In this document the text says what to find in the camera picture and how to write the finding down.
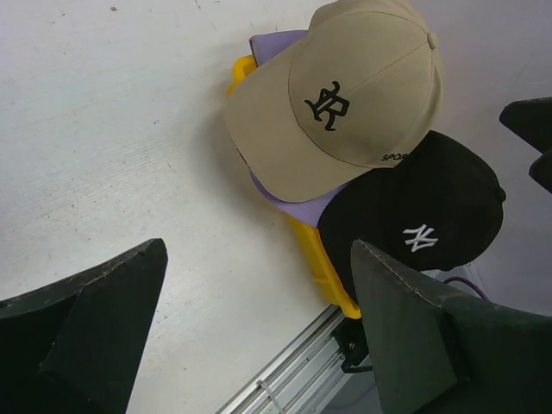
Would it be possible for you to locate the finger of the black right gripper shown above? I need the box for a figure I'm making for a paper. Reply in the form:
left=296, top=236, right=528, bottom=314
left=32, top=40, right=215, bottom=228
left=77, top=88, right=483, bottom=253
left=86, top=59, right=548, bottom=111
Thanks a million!
left=499, top=97, right=552, bottom=193

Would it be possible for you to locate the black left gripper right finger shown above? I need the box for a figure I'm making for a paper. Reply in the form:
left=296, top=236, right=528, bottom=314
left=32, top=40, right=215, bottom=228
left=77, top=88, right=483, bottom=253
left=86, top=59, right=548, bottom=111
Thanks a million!
left=351, top=241, right=551, bottom=413

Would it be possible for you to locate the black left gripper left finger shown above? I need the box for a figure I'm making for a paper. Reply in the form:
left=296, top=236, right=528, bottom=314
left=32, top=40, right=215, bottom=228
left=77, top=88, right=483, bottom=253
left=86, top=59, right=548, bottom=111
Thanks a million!
left=1, top=238, right=167, bottom=413

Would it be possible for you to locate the black NY baseball cap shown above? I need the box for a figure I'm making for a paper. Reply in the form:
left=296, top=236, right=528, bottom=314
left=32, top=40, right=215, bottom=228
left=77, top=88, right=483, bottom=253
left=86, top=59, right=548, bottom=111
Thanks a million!
left=317, top=131, right=506, bottom=300

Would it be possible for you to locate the beige R baseball cap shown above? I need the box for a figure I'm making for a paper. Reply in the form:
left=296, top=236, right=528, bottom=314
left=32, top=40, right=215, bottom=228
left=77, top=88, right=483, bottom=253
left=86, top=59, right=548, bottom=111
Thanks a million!
left=224, top=1, right=443, bottom=203

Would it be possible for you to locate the lavender LA baseball cap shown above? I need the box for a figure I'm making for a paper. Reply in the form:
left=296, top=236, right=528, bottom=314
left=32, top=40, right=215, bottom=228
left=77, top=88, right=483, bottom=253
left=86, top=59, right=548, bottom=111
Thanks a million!
left=249, top=29, right=346, bottom=228

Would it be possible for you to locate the yellow plastic tray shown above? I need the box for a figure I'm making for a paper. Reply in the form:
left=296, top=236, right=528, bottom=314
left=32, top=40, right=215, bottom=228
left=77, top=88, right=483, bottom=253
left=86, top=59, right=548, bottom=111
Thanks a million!
left=227, top=55, right=361, bottom=319

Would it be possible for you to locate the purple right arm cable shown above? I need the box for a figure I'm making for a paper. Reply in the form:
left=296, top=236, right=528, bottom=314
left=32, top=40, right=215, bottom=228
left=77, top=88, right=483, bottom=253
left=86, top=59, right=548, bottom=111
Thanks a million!
left=443, top=275, right=486, bottom=302

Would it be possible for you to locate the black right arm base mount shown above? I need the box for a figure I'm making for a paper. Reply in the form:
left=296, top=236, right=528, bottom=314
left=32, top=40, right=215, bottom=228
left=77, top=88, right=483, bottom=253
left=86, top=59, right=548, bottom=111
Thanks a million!
left=333, top=318, right=373, bottom=374

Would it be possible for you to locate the aluminium frame rail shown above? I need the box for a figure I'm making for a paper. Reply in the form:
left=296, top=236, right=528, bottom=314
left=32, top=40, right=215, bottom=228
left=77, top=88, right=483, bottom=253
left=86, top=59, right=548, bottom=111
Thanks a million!
left=218, top=305, right=353, bottom=414

